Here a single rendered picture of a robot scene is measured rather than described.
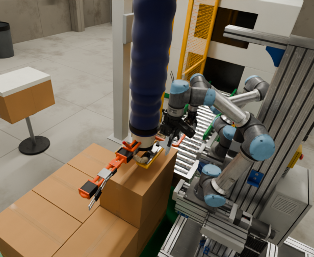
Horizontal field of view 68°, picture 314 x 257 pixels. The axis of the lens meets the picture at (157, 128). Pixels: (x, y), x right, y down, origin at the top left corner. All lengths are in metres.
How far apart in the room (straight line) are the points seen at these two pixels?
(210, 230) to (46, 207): 1.32
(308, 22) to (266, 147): 10.47
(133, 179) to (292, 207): 1.05
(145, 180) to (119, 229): 0.46
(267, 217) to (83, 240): 1.30
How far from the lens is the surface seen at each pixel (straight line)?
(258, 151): 1.19
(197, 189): 1.61
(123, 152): 1.61
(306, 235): 3.25
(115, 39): 2.94
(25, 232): 2.14
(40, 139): 3.74
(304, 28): 11.55
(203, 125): 3.27
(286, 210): 1.71
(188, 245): 2.39
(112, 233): 2.00
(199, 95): 1.00
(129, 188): 1.72
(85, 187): 1.41
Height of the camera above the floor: 2.27
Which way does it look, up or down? 36 degrees down
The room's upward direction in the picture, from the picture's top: 7 degrees clockwise
